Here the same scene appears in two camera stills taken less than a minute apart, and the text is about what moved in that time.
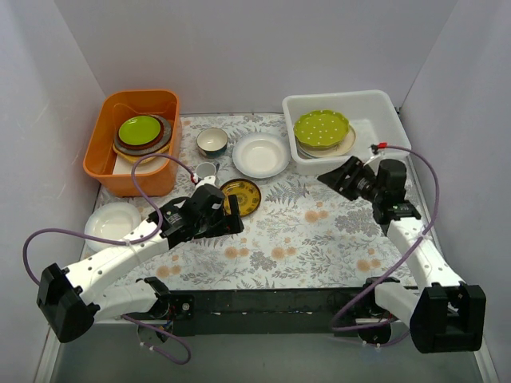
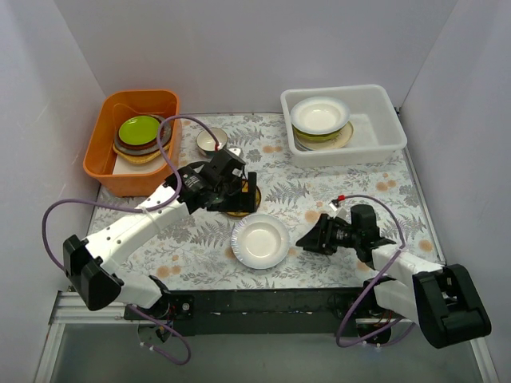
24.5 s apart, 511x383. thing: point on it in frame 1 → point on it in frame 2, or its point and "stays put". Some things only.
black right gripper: [353, 182] → [322, 233]
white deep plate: [113, 221] → [260, 241]
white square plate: [123, 167] stays put
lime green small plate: [139, 130] stays put
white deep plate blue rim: [261, 155] → [319, 114]
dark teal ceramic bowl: [213, 141] stays put
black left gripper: [223, 215] → [247, 191]
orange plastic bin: [98, 159] stays put
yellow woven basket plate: [136, 156] stays put
